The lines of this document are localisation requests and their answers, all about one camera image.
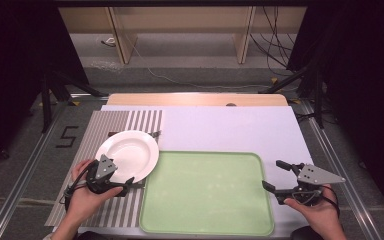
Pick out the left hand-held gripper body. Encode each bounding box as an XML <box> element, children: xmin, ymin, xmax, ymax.
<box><xmin>85</xmin><ymin>153</ymin><xmax>128</xmax><ymax>196</ymax></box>

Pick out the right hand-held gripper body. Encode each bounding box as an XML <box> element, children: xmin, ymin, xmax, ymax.
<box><xmin>274</xmin><ymin>162</ymin><xmax>347</xmax><ymax>207</ymax></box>

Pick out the white plate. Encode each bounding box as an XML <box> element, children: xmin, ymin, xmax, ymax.
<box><xmin>95</xmin><ymin>129</ymin><xmax>160</xmax><ymax>185</ymax></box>

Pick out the person's left hand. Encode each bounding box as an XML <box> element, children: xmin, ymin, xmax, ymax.
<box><xmin>65</xmin><ymin>158</ymin><xmax>125</xmax><ymax>218</ymax></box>

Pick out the person's right hand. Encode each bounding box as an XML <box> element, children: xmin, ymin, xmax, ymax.
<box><xmin>283</xmin><ymin>184</ymin><xmax>342</xmax><ymax>235</ymax></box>

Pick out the striped grey placemat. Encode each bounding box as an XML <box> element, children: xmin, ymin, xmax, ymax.
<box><xmin>44</xmin><ymin>109</ymin><xmax>164</xmax><ymax>229</ymax></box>

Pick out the green tray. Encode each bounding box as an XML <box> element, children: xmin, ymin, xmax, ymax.
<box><xmin>138</xmin><ymin>150</ymin><xmax>276</xmax><ymax>237</ymax></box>

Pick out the white table board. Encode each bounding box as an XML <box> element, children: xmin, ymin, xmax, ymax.
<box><xmin>77</xmin><ymin>104</ymin><xmax>315</xmax><ymax>240</ymax></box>

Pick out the black metal stand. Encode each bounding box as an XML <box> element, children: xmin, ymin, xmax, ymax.
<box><xmin>257</xmin><ymin>61</ymin><xmax>328</xmax><ymax>130</ymax></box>
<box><xmin>39</xmin><ymin>70</ymin><xmax>108</xmax><ymax>135</ymax></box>

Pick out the dark curtain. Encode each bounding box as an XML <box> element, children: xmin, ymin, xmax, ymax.
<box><xmin>0</xmin><ymin>0</ymin><xmax>90</xmax><ymax>176</ymax></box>
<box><xmin>285</xmin><ymin>0</ymin><xmax>384</xmax><ymax>221</ymax></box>

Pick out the wooden table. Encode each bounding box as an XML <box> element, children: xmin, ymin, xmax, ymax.
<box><xmin>106</xmin><ymin>92</ymin><xmax>289</xmax><ymax>108</ymax></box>

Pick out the white plug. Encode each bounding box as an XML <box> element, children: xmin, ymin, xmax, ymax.
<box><xmin>100</xmin><ymin>37</ymin><xmax>118</xmax><ymax>48</ymax></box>

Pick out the light wooden desk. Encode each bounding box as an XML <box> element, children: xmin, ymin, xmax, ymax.
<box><xmin>57</xmin><ymin>5</ymin><xmax>308</xmax><ymax>66</ymax></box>

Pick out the aluminium floor rail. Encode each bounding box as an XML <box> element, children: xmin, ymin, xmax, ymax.
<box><xmin>300</xmin><ymin>99</ymin><xmax>379</xmax><ymax>240</ymax></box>
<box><xmin>0</xmin><ymin>101</ymin><xmax>67</xmax><ymax>240</ymax></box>

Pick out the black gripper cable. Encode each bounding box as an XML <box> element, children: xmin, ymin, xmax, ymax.
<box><xmin>62</xmin><ymin>159</ymin><xmax>98</xmax><ymax>214</ymax></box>
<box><xmin>319</xmin><ymin>184</ymin><xmax>342</xmax><ymax>218</ymax></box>

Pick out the white floor cable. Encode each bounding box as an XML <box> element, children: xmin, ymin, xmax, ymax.
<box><xmin>129</xmin><ymin>39</ymin><xmax>272</xmax><ymax>92</ymax></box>

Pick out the bundle of black cables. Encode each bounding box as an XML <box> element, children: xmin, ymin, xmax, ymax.
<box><xmin>249</xmin><ymin>5</ymin><xmax>302</xmax><ymax>78</ymax></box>

